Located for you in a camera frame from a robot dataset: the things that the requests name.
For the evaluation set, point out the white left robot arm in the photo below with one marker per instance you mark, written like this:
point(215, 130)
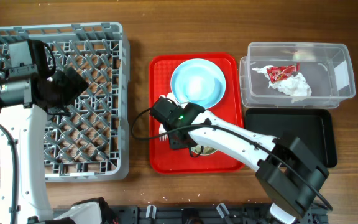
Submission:
point(23, 193)

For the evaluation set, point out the black plastic tray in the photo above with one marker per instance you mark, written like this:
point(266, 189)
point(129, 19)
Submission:
point(313, 126)

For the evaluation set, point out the white napkin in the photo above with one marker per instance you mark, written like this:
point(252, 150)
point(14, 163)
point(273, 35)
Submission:
point(295, 86)

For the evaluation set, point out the light blue bowl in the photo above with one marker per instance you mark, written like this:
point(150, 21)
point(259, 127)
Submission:
point(199, 84)

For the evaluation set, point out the red snack wrapper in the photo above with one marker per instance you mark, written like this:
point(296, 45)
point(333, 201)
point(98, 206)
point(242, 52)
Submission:
point(276, 74)

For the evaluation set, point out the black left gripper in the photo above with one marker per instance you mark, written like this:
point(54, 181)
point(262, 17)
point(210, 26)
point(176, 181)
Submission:
point(73, 89)

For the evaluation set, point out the white plastic fork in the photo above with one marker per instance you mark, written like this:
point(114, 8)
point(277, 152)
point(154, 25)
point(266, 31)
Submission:
point(163, 136)

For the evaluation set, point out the white plastic spoon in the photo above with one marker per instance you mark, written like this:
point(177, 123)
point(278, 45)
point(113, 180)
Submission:
point(172, 97)

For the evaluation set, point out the green bowl with rice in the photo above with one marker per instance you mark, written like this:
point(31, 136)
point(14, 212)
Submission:
point(203, 150)

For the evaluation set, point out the clear plastic bin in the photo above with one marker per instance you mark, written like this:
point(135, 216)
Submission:
point(327, 68)

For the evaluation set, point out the grey dishwasher rack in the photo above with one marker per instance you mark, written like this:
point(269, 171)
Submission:
point(91, 143)

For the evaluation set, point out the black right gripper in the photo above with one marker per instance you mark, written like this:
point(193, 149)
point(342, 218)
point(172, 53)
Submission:
point(174, 145)

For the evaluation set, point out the light blue plate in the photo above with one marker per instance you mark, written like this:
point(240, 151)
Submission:
point(197, 62)

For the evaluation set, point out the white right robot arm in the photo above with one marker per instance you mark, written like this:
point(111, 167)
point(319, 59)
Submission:
point(287, 170)

